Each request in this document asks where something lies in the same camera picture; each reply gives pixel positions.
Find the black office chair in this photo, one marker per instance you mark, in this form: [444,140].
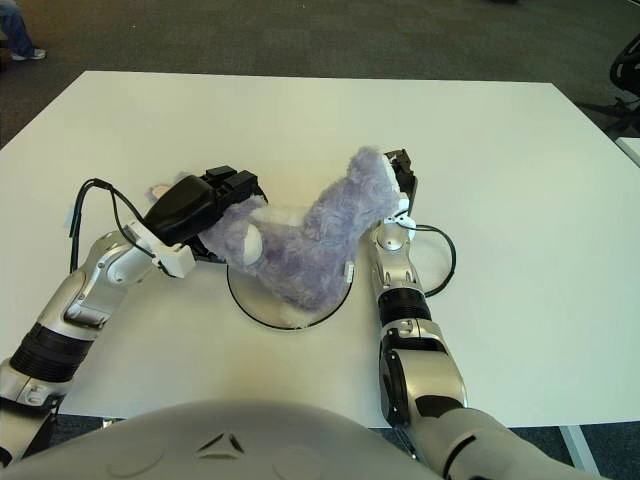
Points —
[625,65]

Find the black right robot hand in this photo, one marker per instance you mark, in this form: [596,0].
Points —
[409,185]

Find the person in blue jeans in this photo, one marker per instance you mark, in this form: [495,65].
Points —
[15,30]

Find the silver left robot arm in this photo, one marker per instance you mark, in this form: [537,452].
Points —
[90,285]

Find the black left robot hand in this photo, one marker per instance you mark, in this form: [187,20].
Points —
[185,210]

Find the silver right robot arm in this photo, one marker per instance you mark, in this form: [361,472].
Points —
[395,270]

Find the purple plush bunny doll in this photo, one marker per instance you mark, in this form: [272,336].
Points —
[310,240]

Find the white plate with black rim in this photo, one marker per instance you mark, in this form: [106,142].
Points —
[260,310]

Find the white neighbouring table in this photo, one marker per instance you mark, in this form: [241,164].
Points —
[631,150]

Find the grey robot torso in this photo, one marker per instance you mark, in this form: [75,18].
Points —
[225,440]

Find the white table leg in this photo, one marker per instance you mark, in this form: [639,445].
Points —
[580,450]

